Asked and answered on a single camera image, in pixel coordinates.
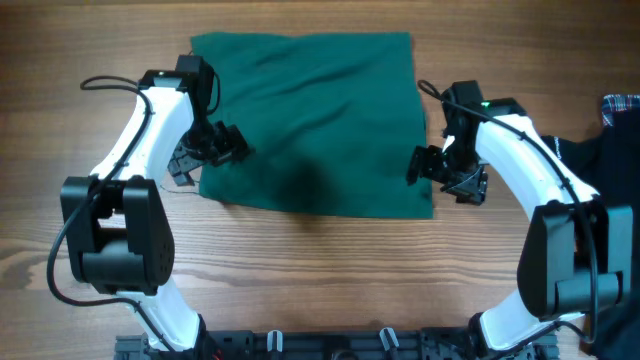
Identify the green cloth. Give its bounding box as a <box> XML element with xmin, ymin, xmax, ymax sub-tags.
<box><xmin>191</xmin><ymin>32</ymin><xmax>433</xmax><ymax>219</ymax></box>

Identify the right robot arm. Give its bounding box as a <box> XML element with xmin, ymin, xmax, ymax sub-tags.
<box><xmin>406</xmin><ymin>80</ymin><xmax>634</xmax><ymax>359</ymax></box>

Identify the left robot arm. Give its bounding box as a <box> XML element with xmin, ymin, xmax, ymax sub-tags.
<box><xmin>46</xmin><ymin>55</ymin><xmax>251</xmax><ymax>359</ymax></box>

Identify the black garment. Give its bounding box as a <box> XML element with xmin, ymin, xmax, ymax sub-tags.
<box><xmin>539</xmin><ymin>107</ymin><xmax>640</xmax><ymax>360</ymax></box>

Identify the plaid fabric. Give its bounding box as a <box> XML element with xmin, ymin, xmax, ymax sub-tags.
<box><xmin>601</xmin><ymin>94</ymin><xmax>639</xmax><ymax>127</ymax></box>

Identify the black mounting rail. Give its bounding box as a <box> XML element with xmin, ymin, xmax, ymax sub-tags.
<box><xmin>113</xmin><ymin>327</ymin><xmax>560</xmax><ymax>360</ymax></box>

